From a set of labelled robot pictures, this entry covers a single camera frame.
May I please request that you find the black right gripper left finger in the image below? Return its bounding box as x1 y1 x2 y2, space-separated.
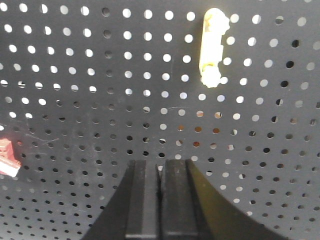
125 160 160 240

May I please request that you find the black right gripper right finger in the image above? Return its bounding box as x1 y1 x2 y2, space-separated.
160 159 214 240

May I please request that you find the black perforated pegboard panel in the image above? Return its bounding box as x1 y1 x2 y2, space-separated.
0 0 320 240

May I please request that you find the red toggle switch lower row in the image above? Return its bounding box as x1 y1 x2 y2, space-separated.
0 138 22 178

